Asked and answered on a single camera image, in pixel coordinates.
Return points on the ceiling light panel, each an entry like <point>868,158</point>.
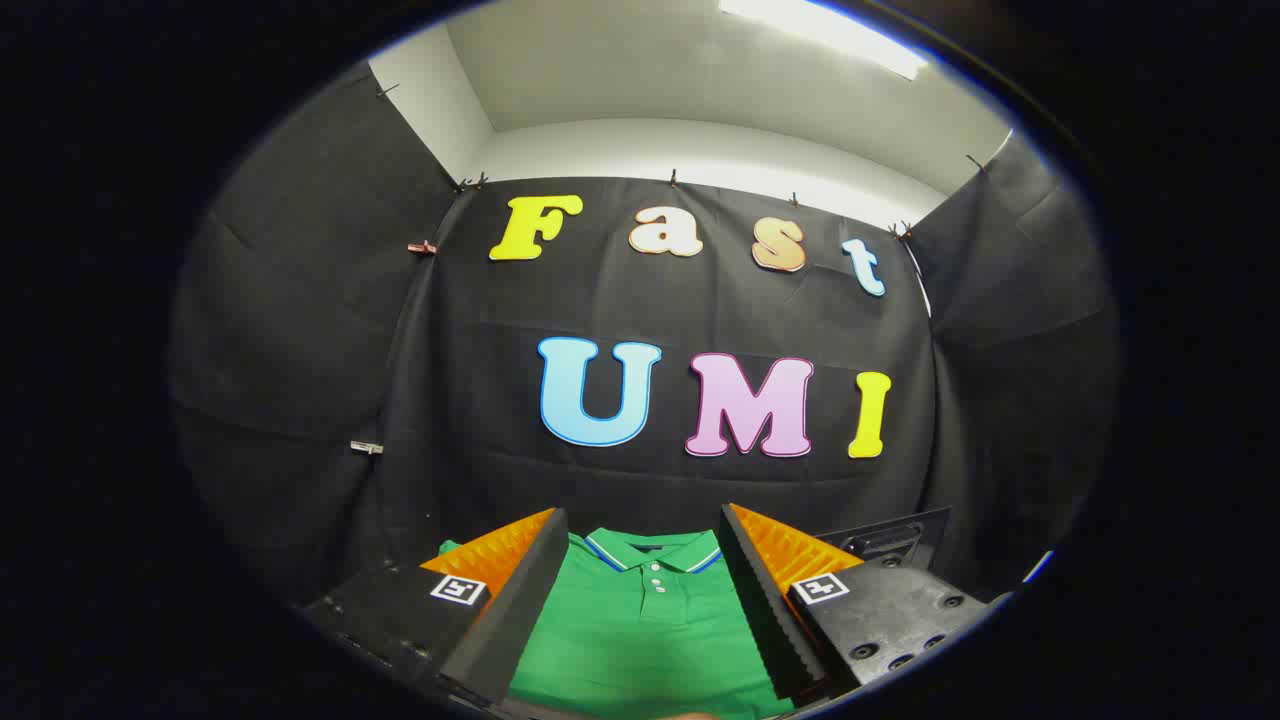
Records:
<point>830,30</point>

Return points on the green polo shirt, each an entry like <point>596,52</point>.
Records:
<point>640,640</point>

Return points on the reddish clip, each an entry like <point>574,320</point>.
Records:
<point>422,247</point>

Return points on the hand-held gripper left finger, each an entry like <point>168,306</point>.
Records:
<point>520,610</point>

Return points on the silver clip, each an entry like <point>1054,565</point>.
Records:
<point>367,447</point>

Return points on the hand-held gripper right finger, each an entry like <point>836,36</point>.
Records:
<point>765,610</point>

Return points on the black backdrop cloth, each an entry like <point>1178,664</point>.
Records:
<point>600,300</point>

